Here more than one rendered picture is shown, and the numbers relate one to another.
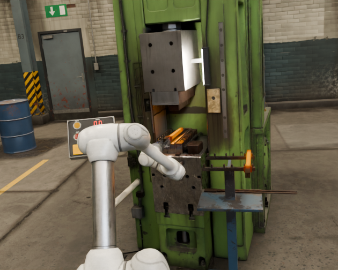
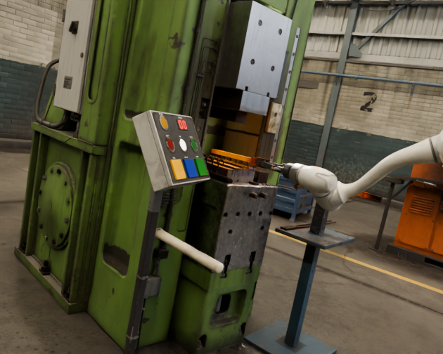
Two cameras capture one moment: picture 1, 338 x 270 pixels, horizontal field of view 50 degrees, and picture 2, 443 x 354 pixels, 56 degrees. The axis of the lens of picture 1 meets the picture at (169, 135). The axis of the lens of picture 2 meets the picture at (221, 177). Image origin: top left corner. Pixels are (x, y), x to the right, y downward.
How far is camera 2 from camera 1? 2.64 m
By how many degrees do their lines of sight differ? 64
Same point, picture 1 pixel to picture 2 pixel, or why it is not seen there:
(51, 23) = not seen: outside the picture
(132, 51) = (207, 18)
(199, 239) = (248, 298)
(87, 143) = not seen: outside the picture
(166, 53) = (273, 42)
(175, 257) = (216, 336)
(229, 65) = (292, 80)
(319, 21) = (48, 46)
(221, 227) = not seen: hidden behind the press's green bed
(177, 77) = (273, 79)
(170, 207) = (232, 260)
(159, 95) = (250, 97)
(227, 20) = (303, 28)
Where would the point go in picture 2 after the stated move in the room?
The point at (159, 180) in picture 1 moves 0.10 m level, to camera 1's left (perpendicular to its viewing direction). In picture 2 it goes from (229, 223) to (220, 226)
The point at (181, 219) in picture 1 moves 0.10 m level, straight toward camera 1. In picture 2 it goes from (238, 277) to (254, 283)
